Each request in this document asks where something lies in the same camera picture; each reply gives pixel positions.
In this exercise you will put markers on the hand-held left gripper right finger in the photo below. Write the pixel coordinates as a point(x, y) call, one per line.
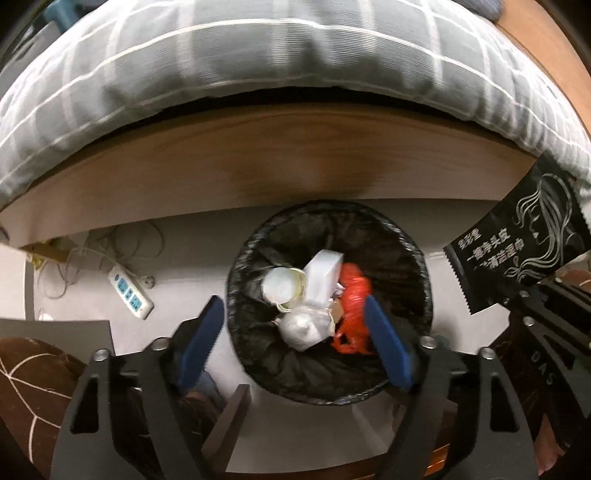
point(388, 341)

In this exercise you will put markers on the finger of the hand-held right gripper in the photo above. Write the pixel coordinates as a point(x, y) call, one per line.
point(570, 307)
point(535, 318)

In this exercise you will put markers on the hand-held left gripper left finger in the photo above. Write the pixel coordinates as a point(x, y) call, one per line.
point(201, 341)

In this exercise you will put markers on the red plastic bag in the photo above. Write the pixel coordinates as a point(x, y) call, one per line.
point(355, 300)

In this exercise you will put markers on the black lined trash bin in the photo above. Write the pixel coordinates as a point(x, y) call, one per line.
point(258, 360)

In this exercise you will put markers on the clear plastic bag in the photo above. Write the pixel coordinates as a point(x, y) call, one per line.
point(304, 327)

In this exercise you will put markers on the black sachet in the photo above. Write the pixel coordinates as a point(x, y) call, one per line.
point(517, 230)

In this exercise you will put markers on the small white box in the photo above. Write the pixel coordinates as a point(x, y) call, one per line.
point(323, 277)

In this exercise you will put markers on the person's right hand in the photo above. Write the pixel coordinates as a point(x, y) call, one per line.
point(551, 438)

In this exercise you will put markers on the white power strip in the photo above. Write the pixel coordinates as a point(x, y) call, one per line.
point(129, 290)

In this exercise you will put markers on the dark wooden furniture leg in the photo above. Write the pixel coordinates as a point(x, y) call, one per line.
point(228, 429)

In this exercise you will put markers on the grey board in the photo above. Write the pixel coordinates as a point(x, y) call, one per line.
point(55, 337)

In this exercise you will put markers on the brown patterned rug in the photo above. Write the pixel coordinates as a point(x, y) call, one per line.
point(32, 406)

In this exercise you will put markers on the wooden headboard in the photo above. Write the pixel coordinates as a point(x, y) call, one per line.
point(549, 50)

